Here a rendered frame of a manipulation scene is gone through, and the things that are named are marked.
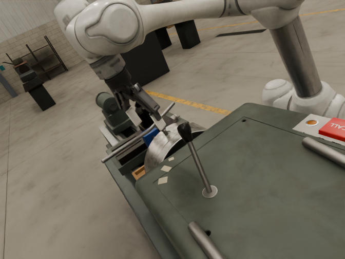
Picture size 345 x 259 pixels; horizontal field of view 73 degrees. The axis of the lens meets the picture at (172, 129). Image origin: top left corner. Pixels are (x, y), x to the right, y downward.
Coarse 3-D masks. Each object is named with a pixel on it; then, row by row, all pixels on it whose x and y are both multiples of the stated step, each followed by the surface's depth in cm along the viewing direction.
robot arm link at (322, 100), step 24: (240, 0) 78; (264, 0) 71; (288, 0) 68; (264, 24) 79; (288, 24) 78; (288, 48) 84; (288, 72) 95; (312, 72) 92; (312, 96) 99; (336, 96) 100
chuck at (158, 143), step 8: (168, 128) 88; (176, 128) 87; (160, 136) 87; (168, 136) 84; (152, 144) 87; (160, 144) 84; (152, 152) 85; (160, 152) 82; (152, 160) 84; (144, 168) 91; (152, 168) 84
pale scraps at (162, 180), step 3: (168, 159) 70; (171, 159) 69; (162, 168) 67; (165, 168) 67; (168, 168) 66; (168, 171) 65; (165, 177) 64; (159, 180) 64; (162, 180) 63; (165, 180) 63; (159, 183) 62
